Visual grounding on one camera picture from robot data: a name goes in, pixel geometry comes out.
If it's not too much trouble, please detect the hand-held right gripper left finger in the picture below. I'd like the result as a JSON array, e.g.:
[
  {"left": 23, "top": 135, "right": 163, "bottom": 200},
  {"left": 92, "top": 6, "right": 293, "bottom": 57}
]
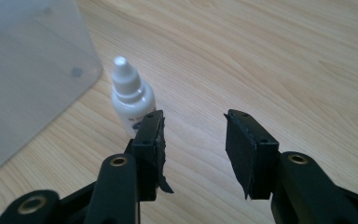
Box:
[{"left": 131, "top": 109, "right": 174, "bottom": 203}]

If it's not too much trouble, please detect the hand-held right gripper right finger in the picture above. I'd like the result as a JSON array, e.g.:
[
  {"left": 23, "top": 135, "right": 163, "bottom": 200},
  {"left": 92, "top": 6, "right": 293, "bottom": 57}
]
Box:
[{"left": 223, "top": 108, "right": 281, "bottom": 201}]

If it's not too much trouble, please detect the white dropper bottle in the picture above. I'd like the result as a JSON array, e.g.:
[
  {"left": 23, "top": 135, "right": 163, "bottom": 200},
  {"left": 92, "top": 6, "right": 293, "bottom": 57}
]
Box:
[{"left": 110, "top": 55, "right": 157, "bottom": 138}]

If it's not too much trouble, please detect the clear plastic storage box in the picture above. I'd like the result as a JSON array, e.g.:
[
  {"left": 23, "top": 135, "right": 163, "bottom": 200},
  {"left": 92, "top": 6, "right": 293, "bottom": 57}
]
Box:
[{"left": 0, "top": 0, "right": 103, "bottom": 185}]

